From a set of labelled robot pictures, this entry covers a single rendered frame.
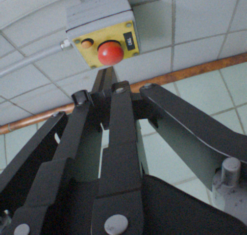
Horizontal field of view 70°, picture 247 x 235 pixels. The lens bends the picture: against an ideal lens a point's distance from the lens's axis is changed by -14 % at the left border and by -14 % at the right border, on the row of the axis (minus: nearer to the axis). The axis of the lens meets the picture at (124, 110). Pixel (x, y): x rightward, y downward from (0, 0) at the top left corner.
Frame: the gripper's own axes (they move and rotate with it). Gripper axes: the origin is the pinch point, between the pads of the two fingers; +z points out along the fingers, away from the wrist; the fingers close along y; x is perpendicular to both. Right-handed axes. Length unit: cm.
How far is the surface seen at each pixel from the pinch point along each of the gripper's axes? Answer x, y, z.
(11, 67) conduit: 4.7, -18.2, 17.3
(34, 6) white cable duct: 12.3, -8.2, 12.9
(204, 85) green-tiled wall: -18.6, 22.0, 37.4
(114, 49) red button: 1.8, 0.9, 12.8
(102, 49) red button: 2.2, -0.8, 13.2
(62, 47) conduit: 4.4, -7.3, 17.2
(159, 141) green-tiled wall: -27.0, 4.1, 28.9
